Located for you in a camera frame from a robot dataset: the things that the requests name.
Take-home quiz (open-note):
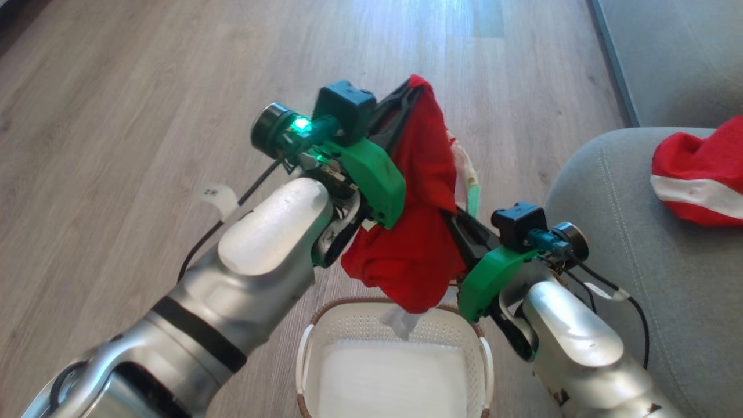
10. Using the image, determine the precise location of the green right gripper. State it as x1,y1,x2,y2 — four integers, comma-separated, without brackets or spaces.
441,205,542,323

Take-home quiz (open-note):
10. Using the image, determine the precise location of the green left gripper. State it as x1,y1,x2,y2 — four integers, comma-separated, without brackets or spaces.
316,78,423,230

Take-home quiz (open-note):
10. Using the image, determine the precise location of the red cloth garment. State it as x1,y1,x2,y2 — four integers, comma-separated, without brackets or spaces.
341,74,482,342

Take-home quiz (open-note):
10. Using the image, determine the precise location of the grey fabric sofa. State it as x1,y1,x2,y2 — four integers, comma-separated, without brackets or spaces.
544,127,743,418

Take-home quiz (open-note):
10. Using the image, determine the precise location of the red and white garment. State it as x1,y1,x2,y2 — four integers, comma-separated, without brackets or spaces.
650,115,743,228

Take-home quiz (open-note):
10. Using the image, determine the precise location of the white perforated laundry basket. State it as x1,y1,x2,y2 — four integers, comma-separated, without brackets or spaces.
295,297,495,418

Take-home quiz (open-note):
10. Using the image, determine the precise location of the white flat basket liner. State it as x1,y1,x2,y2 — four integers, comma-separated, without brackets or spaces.
316,339,470,418

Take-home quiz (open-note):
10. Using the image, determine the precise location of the grey floor rug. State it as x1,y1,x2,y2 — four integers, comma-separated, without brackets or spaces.
591,0,743,129

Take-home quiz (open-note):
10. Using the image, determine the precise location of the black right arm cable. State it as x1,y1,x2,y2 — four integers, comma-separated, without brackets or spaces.
560,258,651,370

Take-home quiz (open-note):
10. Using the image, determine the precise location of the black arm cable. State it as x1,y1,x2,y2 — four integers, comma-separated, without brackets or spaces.
560,258,651,370
177,158,285,284

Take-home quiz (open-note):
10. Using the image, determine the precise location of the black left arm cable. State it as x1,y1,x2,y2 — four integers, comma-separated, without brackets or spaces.
177,158,285,284

